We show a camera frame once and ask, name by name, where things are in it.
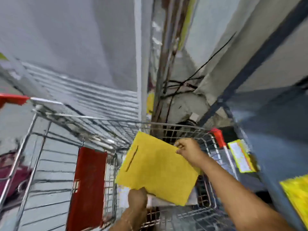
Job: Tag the yellow shelf label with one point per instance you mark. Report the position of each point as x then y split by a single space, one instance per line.
241 156

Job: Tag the person's right hand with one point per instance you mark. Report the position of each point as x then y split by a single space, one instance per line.
190 151

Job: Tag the brown upright pole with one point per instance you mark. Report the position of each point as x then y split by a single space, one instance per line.
163 69

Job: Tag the person's left hand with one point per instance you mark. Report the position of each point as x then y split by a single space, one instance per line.
137 199

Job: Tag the white packet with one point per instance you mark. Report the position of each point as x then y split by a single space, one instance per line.
156 202

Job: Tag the person's right forearm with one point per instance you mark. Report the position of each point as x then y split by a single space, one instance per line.
238 202

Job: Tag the person's right fingers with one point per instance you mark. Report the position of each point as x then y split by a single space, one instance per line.
180 146

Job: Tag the yellow strip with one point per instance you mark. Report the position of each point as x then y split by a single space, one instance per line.
186 24

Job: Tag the maroon object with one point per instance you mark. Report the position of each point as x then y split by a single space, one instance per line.
12 175

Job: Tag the blue-grey metal shelf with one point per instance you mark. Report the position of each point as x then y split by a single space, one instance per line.
276 122

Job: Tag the red plastic cart seat flap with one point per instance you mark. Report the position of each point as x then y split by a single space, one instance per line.
86 190

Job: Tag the yellow cleaning cloth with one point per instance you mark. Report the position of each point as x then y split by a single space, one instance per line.
156 168

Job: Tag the yellow packets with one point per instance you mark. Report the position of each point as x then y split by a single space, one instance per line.
297 194

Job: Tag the person's left fingers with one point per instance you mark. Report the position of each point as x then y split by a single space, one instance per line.
140 191

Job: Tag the person's left forearm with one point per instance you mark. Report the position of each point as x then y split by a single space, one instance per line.
130 221

